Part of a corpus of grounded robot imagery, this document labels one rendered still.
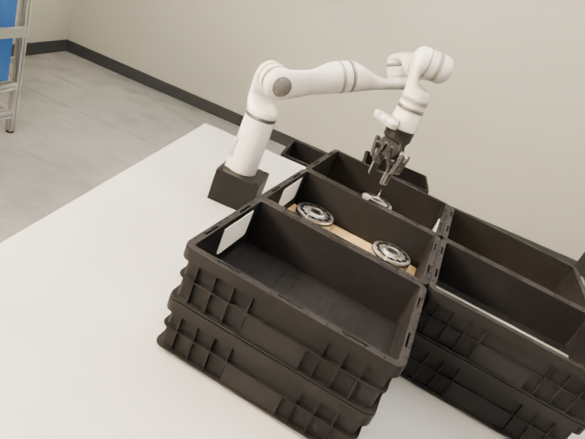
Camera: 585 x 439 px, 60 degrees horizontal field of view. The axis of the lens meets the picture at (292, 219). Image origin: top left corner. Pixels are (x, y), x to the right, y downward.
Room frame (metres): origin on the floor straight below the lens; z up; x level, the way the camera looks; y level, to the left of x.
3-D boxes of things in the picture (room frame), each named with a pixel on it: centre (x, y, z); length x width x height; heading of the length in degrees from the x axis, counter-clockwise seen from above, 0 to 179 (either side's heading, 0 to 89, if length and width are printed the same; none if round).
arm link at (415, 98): (1.34, -0.16, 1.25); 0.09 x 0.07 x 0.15; 97
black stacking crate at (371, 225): (1.10, -0.14, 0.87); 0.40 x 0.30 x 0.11; 78
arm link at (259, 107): (1.42, 0.20, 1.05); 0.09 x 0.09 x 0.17; 35
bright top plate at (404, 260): (1.15, -0.26, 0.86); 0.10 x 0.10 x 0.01
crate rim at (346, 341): (0.80, -0.08, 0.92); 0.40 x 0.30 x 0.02; 78
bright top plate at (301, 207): (1.19, -0.05, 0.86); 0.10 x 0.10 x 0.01
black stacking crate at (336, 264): (0.80, -0.08, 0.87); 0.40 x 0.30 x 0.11; 78
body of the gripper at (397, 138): (1.34, -0.17, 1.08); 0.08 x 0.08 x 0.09
